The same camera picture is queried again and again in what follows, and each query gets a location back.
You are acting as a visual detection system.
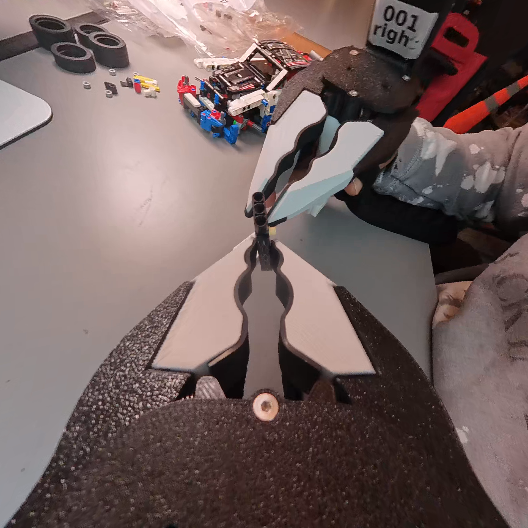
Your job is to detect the black toy connector piece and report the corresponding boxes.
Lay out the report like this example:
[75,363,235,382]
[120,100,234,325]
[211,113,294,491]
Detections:
[254,230,277,271]

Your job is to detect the clear plastic bags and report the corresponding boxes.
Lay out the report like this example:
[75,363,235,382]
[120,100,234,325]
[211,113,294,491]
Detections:
[89,0,306,58]

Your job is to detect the grey desk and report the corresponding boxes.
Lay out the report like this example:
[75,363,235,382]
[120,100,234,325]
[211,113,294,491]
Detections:
[0,0,439,528]

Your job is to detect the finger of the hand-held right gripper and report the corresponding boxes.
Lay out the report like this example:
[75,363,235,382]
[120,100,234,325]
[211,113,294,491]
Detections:
[243,90,328,218]
[267,121,385,227]

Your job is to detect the person's right forearm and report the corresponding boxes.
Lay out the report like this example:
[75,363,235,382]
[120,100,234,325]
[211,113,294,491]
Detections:
[371,117,528,227]

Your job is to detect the toy brick car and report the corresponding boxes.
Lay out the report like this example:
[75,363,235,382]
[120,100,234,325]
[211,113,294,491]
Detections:
[177,39,324,145]

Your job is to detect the red plastic frame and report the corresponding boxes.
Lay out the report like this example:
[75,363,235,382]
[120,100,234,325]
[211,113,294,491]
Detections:
[414,12,489,122]

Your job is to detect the book stand with white base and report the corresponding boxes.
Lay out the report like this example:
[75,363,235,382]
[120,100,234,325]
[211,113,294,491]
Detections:
[0,78,53,150]

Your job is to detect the orange striped bar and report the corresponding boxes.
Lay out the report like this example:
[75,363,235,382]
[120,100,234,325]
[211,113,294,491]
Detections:
[443,74,528,134]

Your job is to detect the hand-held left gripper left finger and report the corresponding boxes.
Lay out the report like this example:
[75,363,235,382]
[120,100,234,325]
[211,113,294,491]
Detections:
[151,235,258,399]

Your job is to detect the black chair armrest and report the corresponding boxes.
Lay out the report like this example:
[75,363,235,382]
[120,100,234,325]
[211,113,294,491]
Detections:
[335,181,520,285]

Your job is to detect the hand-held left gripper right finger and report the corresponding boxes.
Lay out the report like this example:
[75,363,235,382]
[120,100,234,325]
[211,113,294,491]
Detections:
[271,240,378,399]

